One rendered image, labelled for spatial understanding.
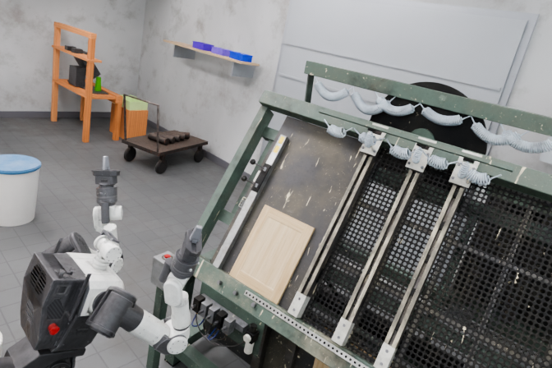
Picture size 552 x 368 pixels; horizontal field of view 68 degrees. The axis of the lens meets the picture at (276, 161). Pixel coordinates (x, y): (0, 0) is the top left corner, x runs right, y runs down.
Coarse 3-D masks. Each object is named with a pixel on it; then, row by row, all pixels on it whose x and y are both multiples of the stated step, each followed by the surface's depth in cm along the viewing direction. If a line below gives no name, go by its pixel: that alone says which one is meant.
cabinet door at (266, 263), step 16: (272, 208) 259; (256, 224) 259; (272, 224) 255; (288, 224) 250; (304, 224) 246; (256, 240) 255; (272, 240) 251; (288, 240) 247; (304, 240) 242; (240, 256) 255; (256, 256) 251; (272, 256) 247; (288, 256) 243; (240, 272) 251; (256, 272) 247; (272, 272) 243; (288, 272) 239; (256, 288) 243; (272, 288) 240
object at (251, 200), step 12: (276, 144) 272; (276, 156) 269; (264, 180) 267; (252, 192) 266; (252, 204) 264; (240, 216) 263; (240, 228) 262; (228, 240) 260; (228, 252) 260; (216, 264) 258
